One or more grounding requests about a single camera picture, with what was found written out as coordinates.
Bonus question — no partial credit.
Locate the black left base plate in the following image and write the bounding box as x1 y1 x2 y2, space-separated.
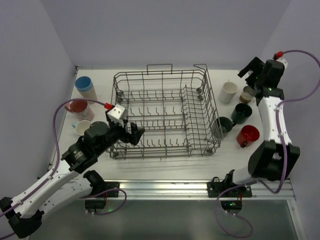
88 181 120 198

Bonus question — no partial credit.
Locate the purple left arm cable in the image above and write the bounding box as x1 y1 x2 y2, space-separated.
0 98 128 238

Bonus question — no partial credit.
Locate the white faceted ceramic mug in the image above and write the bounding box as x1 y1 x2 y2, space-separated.
218 81 238 104

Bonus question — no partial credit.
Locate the cream and brown mug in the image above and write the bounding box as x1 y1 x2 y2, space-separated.
239 86 256 104

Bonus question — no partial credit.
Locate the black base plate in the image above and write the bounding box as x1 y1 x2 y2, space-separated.
88 181 120 198
206 177 253 198

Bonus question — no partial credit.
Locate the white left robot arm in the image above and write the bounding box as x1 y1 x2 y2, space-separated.
0 121 145 239

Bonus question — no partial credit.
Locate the aluminium mounting rail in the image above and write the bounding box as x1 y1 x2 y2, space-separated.
62 178 296 200

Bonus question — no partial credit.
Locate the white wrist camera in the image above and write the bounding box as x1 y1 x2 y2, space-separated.
107 104 128 128
273 51 288 69

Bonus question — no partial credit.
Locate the blue plastic tumbler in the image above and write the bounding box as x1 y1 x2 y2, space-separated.
74 76 94 93

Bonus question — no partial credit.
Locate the left black controller box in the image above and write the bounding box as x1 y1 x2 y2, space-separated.
84 199 106 213

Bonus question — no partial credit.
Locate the dark green mug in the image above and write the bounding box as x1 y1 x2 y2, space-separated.
231 103 253 126

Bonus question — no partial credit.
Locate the pink ghost pattern mug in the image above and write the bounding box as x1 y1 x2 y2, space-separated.
64 99 95 121

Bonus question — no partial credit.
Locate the red mug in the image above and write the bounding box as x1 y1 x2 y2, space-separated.
236 125 260 148

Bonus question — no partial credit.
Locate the grey wire dish rack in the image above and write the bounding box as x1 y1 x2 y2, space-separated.
109 64 223 160

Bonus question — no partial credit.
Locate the dark grey mug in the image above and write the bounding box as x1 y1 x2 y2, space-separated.
211 116 237 139

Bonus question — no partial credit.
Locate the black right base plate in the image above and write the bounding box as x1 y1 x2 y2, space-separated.
206 177 253 198

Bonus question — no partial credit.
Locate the black controller box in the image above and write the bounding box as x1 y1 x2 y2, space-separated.
220 200 243 214
84 199 106 213

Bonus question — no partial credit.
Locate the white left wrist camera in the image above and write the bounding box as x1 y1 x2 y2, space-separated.
107 104 128 128

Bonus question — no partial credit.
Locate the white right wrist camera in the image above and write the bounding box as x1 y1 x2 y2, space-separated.
273 51 288 69

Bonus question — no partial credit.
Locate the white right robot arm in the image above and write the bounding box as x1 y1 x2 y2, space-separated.
224 57 300 187

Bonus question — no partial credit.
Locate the light blue faceted mug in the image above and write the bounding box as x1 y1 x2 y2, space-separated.
72 120 91 136

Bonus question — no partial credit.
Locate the right black controller box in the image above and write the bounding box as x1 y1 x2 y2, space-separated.
220 200 243 214

